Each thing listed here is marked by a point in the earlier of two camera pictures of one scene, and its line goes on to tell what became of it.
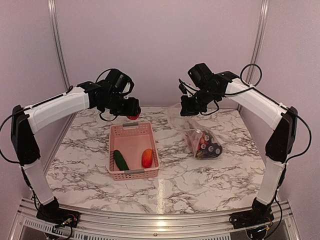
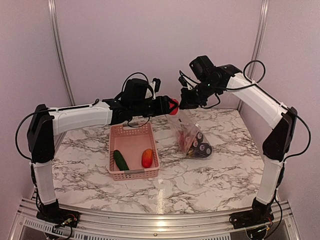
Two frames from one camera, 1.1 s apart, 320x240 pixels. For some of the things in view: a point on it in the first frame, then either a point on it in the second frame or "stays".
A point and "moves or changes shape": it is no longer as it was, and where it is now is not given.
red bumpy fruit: x=134 y=117 moves or changes shape
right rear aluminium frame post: x=258 y=45 stays
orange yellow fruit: x=147 y=157 stays
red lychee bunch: x=202 y=141 to x=184 y=140
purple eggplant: x=209 y=149 to x=199 y=149
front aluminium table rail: x=102 y=225 stays
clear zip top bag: x=198 y=140 moves or changes shape
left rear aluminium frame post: x=52 y=5 stays
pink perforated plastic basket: x=131 y=139 stays
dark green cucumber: x=120 y=161 stays
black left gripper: x=132 y=110 to x=163 y=106
